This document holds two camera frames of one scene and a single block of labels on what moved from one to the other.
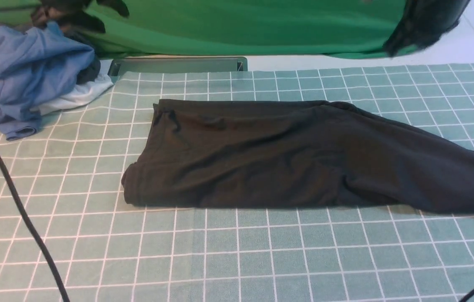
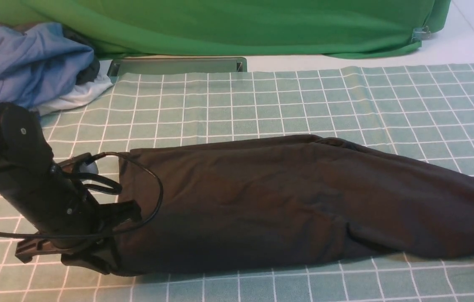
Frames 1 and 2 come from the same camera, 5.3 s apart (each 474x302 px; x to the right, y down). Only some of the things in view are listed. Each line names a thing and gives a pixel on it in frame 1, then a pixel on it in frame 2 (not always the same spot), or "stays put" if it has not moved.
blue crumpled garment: (15, 70) stays put
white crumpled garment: (103, 81) stays put
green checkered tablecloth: (69, 171) stays put
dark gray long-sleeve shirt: (257, 153) to (298, 201)
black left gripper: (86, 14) to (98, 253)
